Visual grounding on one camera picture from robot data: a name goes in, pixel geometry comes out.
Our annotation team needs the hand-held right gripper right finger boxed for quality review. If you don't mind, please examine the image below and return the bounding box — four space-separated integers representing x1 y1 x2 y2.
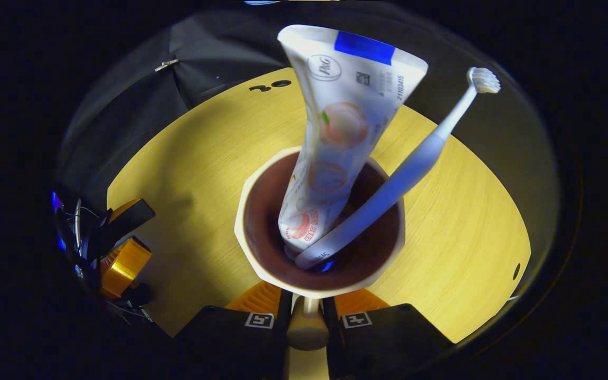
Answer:
322 288 455 380

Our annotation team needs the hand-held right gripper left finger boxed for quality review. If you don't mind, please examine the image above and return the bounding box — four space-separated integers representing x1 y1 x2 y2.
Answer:
175 280 294 380

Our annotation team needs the beige cup with brown inside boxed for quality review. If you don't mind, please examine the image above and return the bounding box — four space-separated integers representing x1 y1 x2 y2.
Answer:
234 147 406 352

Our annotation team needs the white toothbrush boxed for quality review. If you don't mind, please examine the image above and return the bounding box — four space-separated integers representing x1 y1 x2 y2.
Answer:
293 66 501 270

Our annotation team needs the white toothpaste tube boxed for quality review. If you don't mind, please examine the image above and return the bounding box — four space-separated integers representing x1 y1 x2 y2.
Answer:
277 24 429 259

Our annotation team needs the black backdrop cloth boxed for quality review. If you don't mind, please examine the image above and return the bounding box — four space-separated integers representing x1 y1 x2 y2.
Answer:
56 0 563 296

